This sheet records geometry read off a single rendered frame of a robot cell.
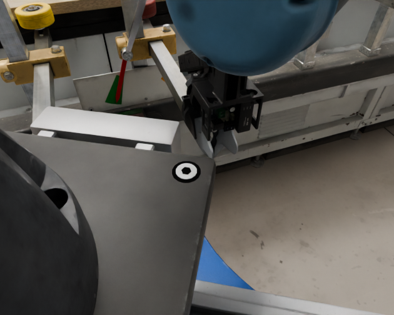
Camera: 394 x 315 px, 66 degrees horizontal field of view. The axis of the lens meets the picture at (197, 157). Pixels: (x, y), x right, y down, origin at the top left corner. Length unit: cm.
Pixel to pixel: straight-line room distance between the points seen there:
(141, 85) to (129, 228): 66
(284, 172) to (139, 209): 149
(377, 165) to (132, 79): 142
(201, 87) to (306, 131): 129
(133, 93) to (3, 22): 30
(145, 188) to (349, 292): 125
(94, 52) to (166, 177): 83
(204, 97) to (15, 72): 50
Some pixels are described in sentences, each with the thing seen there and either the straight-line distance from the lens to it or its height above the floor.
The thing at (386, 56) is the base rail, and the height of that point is 70.
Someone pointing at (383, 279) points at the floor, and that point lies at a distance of 146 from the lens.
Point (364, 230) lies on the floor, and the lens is 155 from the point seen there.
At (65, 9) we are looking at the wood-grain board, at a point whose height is 88.
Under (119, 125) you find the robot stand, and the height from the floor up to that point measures 99.
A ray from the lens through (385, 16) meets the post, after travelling 113.
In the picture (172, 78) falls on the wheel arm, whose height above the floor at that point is 86.
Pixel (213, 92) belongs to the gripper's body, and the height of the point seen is 97.
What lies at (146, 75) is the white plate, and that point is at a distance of 79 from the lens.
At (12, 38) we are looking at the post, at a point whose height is 91.
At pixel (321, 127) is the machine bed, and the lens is 169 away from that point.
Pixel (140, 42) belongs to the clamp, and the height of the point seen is 86.
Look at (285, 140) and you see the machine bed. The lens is 157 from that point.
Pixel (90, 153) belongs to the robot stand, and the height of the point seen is 104.
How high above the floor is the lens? 117
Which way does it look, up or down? 46 degrees down
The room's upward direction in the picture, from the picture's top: straight up
